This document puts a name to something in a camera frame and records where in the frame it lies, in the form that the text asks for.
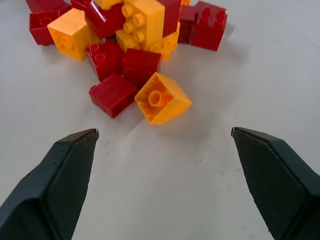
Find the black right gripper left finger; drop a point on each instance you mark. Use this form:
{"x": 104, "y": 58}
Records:
{"x": 50, "y": 190}

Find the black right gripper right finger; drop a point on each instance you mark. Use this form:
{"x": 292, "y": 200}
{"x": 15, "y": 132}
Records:
{"x": 277, "y": 185}

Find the red building block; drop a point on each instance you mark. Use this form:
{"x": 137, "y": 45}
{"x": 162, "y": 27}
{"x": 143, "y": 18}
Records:
{"x": 106, "y": 20}
{"x": 104, "y": 59}
{"x": 41, "y": 27}
{"x": 172, "y": 15}
{"x": 79, "y": 4}
{"x": 112, "y": 95}
{"x": 141, "y": 67}
{"x": 208, "y": 28}
{"x": 47, "y": 5}
{"x": 187, "y": 25}

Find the yellow building block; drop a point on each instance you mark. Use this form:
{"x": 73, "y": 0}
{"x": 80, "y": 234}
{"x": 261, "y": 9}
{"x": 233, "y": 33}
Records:
{"x": 165, "y": 45}
{"x": 68, "y": 33}
{"x": 162, "y": 100}
{"x": 126, "y": 39}
{"x": 146, "y": 21}
{"x": 108, "y": 3}

